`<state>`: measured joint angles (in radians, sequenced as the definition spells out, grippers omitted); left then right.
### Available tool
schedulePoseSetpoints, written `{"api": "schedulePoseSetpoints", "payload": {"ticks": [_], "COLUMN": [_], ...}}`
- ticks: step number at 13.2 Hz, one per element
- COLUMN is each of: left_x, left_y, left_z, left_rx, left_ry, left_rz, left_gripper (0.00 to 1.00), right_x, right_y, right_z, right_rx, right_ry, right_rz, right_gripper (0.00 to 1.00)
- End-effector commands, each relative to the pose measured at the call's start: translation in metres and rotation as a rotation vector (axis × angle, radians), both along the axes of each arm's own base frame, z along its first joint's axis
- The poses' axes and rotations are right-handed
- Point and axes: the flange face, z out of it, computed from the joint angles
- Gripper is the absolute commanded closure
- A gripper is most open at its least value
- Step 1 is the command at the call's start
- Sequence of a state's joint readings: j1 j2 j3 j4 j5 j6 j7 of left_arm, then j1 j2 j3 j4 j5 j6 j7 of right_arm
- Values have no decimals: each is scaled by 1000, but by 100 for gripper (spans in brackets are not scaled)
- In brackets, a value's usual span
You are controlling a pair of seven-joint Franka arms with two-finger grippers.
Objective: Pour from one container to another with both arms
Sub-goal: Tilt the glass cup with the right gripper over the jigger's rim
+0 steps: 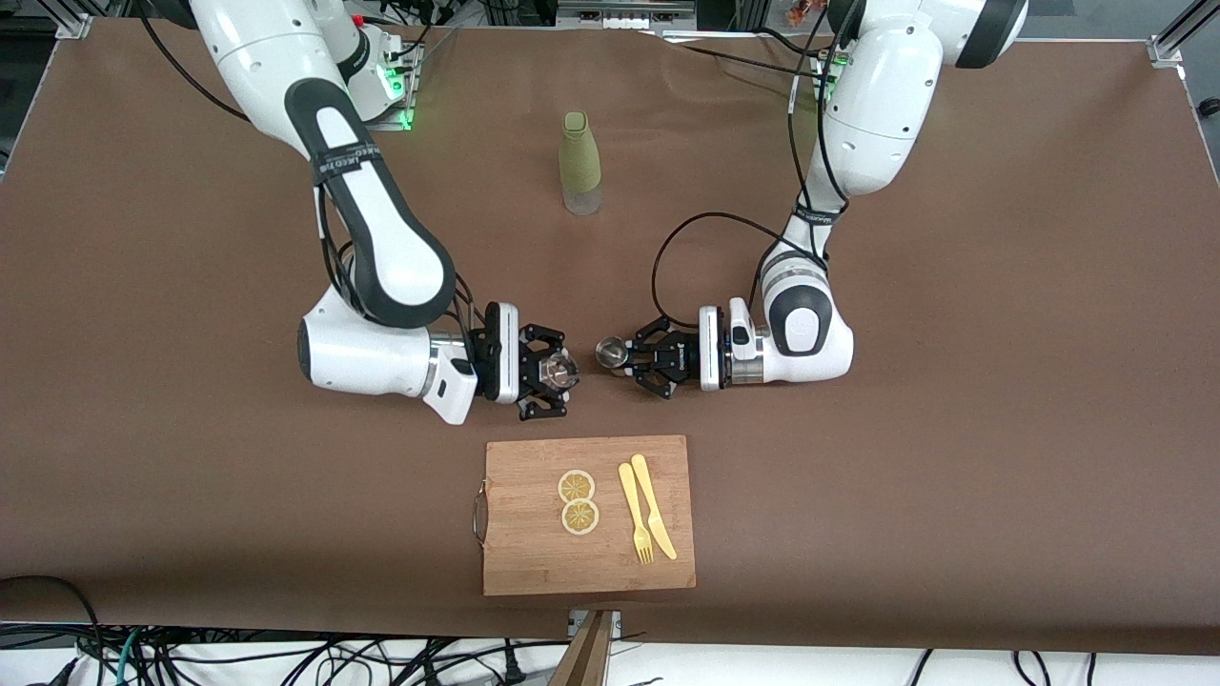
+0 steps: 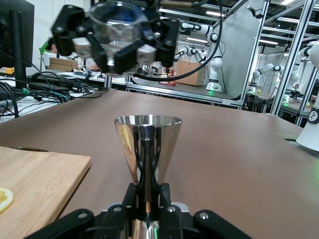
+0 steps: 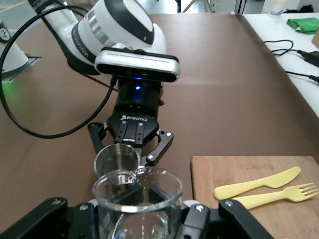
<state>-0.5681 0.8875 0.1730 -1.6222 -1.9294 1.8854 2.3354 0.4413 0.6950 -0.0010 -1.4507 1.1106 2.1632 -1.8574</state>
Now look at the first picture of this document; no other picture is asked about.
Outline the clear glass cup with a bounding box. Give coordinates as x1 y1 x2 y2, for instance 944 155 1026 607
536 348 581 393

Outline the yellow plastic knife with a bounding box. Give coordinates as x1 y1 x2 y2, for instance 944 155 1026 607
630 454 679 561

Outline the yellow plastic fork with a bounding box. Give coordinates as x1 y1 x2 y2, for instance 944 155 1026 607
618 462 656 566

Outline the wooden cutting board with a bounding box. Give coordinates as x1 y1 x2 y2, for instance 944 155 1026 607
473 434 697 597

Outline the green sleeved glass bottle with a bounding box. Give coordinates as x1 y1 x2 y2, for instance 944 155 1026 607
559 111 603 217

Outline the brown table cover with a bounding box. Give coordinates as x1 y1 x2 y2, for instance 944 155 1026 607
0 17 1220 658

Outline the grey power strip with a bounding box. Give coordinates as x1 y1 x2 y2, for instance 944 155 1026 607
557 0 698 30

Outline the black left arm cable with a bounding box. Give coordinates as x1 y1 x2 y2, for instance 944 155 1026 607
651 0 851 332

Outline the wooden post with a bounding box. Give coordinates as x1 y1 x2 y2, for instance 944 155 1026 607
548 610 616 686

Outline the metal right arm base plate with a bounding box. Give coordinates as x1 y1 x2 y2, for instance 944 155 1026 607
367 29 421 132

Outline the thick black floor cable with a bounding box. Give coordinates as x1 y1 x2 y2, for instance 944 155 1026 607
0 575 106 686

